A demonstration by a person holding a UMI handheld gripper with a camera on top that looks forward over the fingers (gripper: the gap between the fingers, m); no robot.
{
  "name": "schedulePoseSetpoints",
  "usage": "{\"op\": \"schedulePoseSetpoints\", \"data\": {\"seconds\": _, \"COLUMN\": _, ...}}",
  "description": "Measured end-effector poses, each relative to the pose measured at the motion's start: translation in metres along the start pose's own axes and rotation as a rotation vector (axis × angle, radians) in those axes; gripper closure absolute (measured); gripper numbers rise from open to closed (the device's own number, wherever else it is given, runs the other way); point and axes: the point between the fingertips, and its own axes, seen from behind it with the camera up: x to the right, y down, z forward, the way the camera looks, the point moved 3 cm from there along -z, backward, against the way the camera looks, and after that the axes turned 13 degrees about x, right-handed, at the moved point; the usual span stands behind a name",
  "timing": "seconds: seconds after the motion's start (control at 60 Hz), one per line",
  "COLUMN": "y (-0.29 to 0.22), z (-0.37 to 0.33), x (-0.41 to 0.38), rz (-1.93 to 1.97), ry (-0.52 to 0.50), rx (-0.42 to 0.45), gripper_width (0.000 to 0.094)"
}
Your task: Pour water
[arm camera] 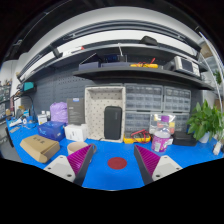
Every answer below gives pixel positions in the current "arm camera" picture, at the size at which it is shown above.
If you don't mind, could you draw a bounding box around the blue table mat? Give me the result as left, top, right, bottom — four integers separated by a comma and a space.
10, 124, 224, 190

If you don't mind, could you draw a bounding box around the grey drawer organiser left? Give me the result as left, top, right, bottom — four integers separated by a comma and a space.
125, 84, 163, 135

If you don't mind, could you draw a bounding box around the black flat box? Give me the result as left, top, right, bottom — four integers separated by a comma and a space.
173, 131, 197, 146

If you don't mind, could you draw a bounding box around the beige paper cup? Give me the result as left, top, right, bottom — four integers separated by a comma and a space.
67, 142, 97, 155

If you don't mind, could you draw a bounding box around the red round coaster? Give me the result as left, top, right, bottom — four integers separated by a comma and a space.
107, 157, 127, 170

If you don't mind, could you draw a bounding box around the purple plastic bag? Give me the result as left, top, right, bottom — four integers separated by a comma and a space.
50, 102, 68, 123

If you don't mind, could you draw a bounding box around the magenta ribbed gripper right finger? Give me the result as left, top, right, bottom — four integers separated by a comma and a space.
134, 145, 182, 185

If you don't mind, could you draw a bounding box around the blue cardboard box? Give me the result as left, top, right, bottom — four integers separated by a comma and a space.
38, 121, 66, 141

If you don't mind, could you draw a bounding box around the black rectangular case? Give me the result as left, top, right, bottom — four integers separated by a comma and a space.
104, 106, 122, 140

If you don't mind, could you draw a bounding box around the green potted plant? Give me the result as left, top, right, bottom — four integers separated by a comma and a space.
186, 101, 224, 141

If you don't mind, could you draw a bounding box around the pink white plastic jar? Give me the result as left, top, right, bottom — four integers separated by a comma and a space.
151, 127, 172, 152

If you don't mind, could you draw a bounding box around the clear bag with parts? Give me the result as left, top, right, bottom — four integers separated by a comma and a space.
149, 113, 176, 134

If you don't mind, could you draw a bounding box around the white dotted storage bin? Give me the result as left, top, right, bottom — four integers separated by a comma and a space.
84, 86, 126, 143

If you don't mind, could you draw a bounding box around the grey drawer organiser right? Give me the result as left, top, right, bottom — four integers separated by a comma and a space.
163, 86, 191, 131

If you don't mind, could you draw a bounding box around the yellow tool on shelf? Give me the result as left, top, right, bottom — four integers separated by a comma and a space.
130, 58, 159, 69

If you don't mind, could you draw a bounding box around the dark grey flat box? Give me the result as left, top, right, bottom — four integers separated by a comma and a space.
67, 98, 85, 125

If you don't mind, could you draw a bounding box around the grey white oscilloscope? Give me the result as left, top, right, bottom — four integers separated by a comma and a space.
174, 56, 200, 77

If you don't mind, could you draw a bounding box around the brown cardboard box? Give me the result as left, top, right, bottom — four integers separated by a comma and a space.
20, 135, 60, 163

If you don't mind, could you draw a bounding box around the dark grey wall shelf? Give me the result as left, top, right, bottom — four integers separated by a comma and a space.
73, 67, 213, 91

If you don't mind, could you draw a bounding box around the yellow multimeter with leads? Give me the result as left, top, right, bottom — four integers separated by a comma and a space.
123, 129, 151, 144

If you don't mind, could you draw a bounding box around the black device on shelf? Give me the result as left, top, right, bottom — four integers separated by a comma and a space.
104, 44, 127, 63

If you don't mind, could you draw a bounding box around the grey drawer organiser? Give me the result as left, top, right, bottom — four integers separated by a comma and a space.
125, 84, 163, 135
163, 86, 191, 131

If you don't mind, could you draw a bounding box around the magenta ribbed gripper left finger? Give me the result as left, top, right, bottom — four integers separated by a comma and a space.
44, 144, 93, 186

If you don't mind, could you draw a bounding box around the small white bottle box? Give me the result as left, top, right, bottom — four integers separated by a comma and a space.
37, 112, 47, 125

